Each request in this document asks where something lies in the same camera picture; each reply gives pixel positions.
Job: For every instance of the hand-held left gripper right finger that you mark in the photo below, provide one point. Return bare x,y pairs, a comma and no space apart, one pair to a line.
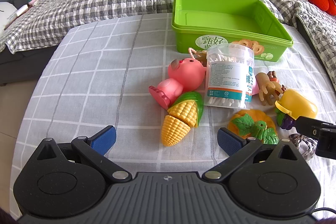
228,140

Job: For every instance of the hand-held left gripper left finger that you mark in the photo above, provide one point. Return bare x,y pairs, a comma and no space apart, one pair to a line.
105,138

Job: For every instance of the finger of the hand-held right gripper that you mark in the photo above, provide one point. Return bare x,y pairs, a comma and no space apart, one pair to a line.
308,127

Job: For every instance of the clear plastic piece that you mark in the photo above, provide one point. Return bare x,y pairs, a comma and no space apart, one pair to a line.
304,146

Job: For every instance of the purple toy grapes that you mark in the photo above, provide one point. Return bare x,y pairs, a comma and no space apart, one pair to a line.
287,120

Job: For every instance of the yellow toy fruit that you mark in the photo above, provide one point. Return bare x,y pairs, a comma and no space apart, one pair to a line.
296,103

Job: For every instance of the orange toy pumpkin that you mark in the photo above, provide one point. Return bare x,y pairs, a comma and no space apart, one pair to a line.
252,125

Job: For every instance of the yellow toy corn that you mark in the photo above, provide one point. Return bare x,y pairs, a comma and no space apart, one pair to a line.
178,119

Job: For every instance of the amber rubber hand toy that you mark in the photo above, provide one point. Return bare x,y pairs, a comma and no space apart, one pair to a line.
267,90

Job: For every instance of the small brown orange figurine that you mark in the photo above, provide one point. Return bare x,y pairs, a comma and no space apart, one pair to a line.
273,76

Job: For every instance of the clear cotton swab jar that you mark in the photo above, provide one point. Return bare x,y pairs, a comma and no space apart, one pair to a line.
229,74

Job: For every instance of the pink pig toy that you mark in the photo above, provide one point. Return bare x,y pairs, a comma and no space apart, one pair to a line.
183,74

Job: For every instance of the beige starfish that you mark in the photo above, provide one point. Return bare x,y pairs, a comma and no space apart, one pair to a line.
194,53

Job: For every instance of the green plastic box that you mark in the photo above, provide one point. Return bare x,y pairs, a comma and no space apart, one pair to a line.
223,11

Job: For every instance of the grey grid cloth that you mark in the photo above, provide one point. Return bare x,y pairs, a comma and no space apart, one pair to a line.
92,69

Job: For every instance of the pink round object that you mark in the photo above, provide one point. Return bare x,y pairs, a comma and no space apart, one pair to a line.
32,2

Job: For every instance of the white cushion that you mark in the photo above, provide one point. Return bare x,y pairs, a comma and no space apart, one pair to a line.
5,12

